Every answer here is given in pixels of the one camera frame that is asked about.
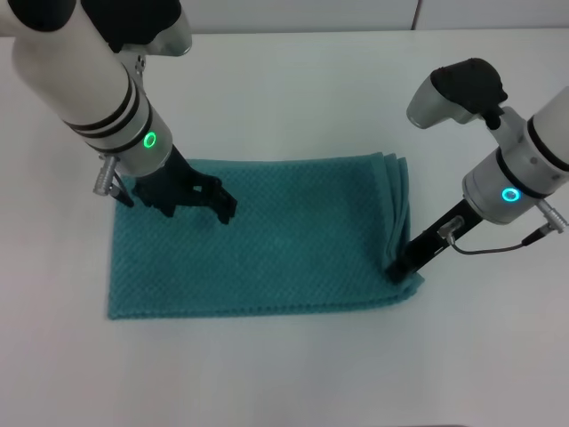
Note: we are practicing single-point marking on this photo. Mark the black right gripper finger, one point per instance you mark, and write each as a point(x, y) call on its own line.
point(412, 268)
point(402, 263)

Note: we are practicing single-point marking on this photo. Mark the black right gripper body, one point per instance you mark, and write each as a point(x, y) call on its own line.
point(433, 242)

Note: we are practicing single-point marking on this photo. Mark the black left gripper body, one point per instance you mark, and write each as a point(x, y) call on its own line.
point(166, 184)

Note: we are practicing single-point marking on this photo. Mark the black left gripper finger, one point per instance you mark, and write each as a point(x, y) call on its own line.
point(222, 200)
point(169, 211)

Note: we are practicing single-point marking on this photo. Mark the teal waffle-weave towel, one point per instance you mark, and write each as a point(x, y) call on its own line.
point(289, 249)

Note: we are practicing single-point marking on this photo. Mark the clear right gripper connector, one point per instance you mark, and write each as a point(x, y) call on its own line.
point(449, 229)

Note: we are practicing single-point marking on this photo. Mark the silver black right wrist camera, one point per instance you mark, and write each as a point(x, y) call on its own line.
point(449, 95)

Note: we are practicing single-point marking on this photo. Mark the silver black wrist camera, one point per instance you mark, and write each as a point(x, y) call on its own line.
point(171, 33)
point(449, 95)

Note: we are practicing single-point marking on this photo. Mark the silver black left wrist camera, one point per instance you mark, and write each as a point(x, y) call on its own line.
point(171, 33)

